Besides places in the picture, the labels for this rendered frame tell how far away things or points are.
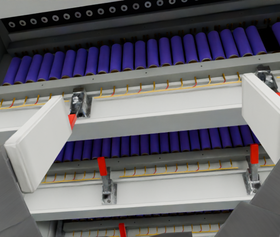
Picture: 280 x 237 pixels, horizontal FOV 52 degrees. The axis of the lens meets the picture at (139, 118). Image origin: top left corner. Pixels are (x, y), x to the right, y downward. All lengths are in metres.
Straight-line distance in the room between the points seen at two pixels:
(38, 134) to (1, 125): 0.33
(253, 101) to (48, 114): 0.12
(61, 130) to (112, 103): 0.25
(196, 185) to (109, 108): 0.23
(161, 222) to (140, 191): 0.17
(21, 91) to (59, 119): 0.29
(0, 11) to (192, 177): 0.41
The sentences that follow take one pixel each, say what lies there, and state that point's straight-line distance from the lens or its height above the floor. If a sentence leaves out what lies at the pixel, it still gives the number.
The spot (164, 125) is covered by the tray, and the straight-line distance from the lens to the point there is 0.43.
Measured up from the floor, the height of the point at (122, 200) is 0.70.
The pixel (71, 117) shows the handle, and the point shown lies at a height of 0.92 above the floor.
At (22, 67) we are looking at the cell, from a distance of 0.53.
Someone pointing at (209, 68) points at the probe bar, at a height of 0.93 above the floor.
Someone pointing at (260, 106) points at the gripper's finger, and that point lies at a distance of 0.17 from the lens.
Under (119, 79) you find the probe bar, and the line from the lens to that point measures 0.43.
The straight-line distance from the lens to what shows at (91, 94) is 0.45.
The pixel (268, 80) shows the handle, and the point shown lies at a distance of 0.42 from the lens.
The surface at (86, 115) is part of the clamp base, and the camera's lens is 0.43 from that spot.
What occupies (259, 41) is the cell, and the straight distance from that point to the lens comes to 0.49.
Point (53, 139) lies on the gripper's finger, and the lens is 0.18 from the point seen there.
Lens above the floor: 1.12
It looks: 35 degrees down
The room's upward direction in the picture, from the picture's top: 10 degrees counter-clockwise
